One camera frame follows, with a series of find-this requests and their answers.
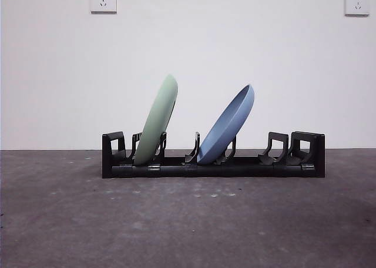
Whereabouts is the green round plate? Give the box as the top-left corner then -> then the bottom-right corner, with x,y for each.
133,73 -> 179,165

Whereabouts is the black plastic plate rack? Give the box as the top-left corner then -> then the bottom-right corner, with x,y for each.
101,130 -> 326,179

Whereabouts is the blue round plate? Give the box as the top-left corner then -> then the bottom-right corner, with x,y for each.
196,83 -> 256,165

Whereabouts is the white wall socket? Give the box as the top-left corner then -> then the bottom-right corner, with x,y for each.
90,0 -> 118,15
344,0 -> 371,16

